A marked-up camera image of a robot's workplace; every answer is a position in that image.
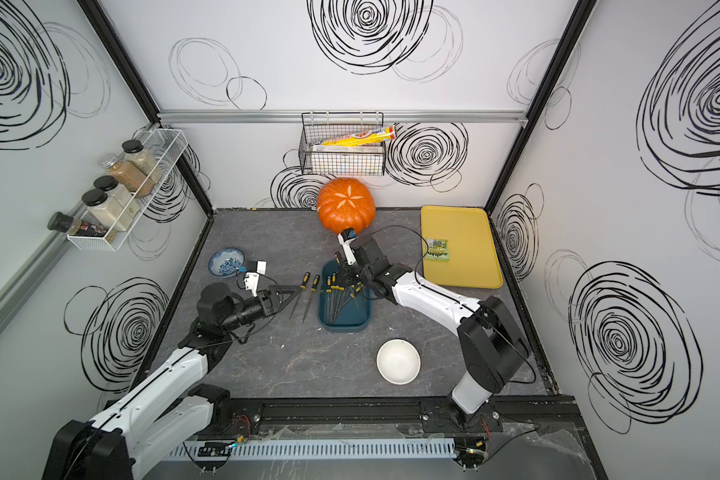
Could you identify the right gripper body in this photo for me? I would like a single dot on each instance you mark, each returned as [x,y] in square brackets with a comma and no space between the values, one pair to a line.
[364,277]

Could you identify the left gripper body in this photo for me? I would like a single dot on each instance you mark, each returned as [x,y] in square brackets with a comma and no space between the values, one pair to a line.
[260,305]

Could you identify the file tool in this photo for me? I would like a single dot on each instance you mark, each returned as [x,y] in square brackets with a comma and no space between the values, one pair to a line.
[303,285]
[313,289]

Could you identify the teal storage box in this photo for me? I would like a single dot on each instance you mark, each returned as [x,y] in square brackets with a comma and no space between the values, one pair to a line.
[343,305]

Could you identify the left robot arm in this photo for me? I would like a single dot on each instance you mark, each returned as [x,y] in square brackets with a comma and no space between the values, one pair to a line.
[133,435]

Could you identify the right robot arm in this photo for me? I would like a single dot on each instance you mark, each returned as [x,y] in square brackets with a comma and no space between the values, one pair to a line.
[492,345]

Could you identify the blue white patterned bowl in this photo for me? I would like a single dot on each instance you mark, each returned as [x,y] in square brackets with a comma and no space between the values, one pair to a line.
[226,262]

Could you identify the green snack packet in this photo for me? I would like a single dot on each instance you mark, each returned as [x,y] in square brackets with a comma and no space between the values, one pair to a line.
[437,250]

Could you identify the orange pumpkin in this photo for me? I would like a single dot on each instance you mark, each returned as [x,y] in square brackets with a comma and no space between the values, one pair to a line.
[345,203]

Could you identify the yellow tray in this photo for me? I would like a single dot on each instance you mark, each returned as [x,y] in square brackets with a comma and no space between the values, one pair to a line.
[473,259]

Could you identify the yellow tube package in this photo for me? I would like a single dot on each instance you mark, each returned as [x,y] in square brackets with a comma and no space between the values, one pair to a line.
[363,138]

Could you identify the spice jar cream powder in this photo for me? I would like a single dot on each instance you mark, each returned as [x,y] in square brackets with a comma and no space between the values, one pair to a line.
[107,210]

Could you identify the spice jar brown powder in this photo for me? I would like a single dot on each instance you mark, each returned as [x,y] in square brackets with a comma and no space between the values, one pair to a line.
[127,174]

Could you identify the spice jar white powder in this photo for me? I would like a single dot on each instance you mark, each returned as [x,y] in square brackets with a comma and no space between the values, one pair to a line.
[119,192]

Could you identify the spice jar green herbs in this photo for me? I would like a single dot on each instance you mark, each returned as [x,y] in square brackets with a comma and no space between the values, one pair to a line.
[138,155]

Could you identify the dark pepper grinder jar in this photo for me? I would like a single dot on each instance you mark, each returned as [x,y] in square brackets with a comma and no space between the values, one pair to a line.
[72,226]

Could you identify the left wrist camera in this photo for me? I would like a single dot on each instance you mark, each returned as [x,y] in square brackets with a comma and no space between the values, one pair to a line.
[253,271]

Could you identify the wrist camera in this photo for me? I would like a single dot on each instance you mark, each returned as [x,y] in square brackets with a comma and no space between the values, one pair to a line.
[253,271]
[345,238]

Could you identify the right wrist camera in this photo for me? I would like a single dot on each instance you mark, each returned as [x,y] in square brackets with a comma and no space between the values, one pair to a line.
[345,238]

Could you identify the black wire basket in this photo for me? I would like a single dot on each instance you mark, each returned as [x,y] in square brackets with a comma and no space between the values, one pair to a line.
[340,161]

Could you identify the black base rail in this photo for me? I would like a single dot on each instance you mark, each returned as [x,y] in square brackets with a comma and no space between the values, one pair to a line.
[433,414]

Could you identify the grey slotted cable duct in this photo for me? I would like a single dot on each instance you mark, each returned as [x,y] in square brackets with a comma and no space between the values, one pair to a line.
[327,449]

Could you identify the clear wall shelf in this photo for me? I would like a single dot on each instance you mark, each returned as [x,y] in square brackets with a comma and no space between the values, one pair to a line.
[137,199]

